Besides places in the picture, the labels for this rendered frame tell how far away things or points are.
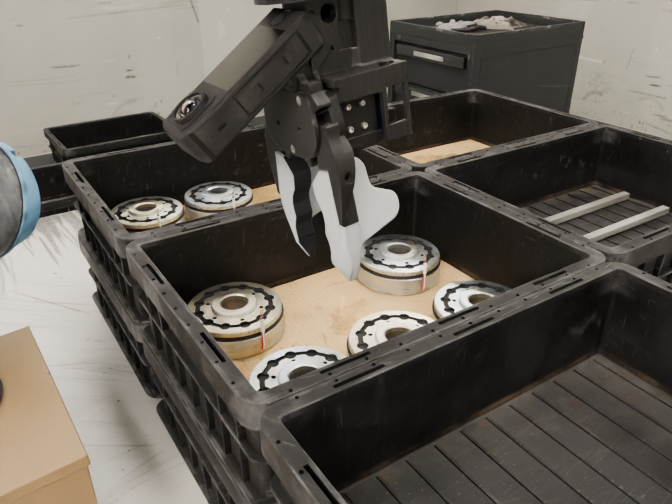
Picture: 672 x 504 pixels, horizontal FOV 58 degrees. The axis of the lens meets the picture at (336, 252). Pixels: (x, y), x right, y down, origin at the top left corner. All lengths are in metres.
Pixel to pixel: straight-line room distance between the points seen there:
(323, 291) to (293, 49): 0.40
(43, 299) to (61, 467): 0.50
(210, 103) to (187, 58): 3.56
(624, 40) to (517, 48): 1.97
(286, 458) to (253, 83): 0.23
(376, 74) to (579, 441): 0.35
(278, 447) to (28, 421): 0.33
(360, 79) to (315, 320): 0.34
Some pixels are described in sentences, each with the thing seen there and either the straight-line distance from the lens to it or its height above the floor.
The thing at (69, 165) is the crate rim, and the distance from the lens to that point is 0.92.
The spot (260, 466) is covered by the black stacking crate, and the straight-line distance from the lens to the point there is 0.49.
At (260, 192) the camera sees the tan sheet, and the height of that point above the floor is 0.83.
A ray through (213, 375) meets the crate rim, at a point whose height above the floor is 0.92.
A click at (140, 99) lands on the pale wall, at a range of 3.89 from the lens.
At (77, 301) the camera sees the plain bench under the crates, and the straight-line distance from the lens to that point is 1.04.
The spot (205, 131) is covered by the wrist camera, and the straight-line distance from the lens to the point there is 0.39.
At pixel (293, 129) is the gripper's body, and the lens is 0.43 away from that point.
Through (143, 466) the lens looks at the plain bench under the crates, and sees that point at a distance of 0.74.
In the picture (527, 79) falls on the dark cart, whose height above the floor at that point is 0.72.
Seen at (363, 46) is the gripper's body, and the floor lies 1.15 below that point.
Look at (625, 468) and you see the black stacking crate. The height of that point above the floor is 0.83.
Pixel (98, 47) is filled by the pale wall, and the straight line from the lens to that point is 3.78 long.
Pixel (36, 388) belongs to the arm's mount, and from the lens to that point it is 0.72.
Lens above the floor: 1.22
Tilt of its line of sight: 28 degrees down
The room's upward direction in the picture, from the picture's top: straight up
